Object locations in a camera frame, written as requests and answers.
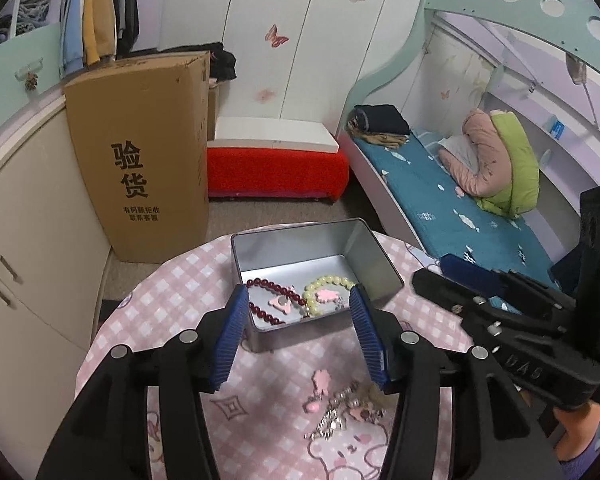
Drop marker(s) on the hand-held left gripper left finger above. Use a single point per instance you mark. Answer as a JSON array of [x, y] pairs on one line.
[[230, 335]]

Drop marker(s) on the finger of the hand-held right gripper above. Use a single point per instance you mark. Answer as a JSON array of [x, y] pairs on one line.
[[530, 355], [472, 271]]

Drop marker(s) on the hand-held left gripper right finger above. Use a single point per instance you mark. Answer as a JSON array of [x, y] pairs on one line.
[[367, 342]]

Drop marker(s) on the silver metal tin box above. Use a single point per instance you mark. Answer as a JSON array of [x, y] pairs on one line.
[[310, 245]]

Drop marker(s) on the pink flower charm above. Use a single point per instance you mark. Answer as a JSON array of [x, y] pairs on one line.
[[322, 379]]

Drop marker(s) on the pink bear hair clip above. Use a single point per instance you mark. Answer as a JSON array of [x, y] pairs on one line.
[[285, 304]]

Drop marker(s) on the pink flower hair clip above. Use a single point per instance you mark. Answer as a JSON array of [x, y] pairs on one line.
[[326, 294]]

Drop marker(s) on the pink checkered tablecloth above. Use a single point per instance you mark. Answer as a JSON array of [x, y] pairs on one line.
[[180, 285]]

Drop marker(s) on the teal patterned bed sheet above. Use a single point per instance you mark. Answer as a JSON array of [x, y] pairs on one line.
[[430, 200]]

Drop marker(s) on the small pink heart charm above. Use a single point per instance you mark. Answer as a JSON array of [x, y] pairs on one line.
[[312, 405]]

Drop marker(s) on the pink quilt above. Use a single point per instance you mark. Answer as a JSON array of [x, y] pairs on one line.
[[482, 155]]

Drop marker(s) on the folded pink green blanket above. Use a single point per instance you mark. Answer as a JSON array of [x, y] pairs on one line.
[[517, 160]]

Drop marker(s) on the white pillow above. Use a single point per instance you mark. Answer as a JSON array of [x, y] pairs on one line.
[[455, 147]]

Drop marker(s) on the small blue box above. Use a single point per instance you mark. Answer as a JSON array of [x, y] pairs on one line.
[[557, 127]]

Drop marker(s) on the folded tan clothes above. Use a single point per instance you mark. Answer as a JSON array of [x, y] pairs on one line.
[[380, 139]]

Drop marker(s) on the red bench with white top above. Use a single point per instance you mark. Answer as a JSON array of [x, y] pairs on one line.
[[275, 165]]

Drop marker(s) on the folded dark clothes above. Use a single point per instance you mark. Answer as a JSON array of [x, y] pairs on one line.
[[382, 117]]

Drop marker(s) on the tall brown cardboard box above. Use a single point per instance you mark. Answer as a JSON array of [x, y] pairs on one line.
[[140, 160]]

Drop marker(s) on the beige cabinet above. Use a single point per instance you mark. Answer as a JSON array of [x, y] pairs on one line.
[[25, 210]]

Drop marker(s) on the black clothes pile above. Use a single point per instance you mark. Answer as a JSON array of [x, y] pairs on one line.
[[224, 62]]

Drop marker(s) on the white wardrobe with butterfly stickers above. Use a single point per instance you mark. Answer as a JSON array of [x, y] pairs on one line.
[[300, 25]]

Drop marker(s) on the mint drawer unit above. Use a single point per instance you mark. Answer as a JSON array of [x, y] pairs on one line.
[[15, 70]]

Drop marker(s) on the black hanging garment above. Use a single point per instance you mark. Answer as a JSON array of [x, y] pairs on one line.
[[125, 5]]

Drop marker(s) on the yellow hanging garment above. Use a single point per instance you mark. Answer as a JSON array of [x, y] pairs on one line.
[[97, 15]]

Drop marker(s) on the light blue hanging garment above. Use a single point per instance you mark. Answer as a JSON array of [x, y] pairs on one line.
[[72, 15]]

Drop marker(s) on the mint bunk bed frame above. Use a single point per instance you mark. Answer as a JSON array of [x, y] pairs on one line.
[[380, 90]]

